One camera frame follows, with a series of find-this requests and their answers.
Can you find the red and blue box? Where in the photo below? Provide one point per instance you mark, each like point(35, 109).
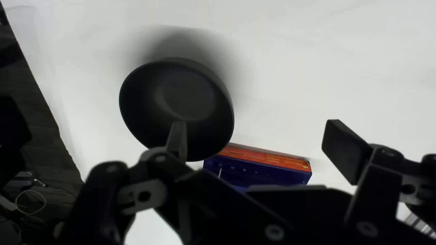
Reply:
point(260, 169)

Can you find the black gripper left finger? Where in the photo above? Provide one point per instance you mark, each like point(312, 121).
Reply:
point(158, 174)

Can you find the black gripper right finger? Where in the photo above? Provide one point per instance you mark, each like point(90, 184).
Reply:
point(348, 151)

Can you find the black fabric bag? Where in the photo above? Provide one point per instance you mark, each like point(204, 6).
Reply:
point(31, 181)

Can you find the black round bowl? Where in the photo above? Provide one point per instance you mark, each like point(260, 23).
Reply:
point(177, 106)

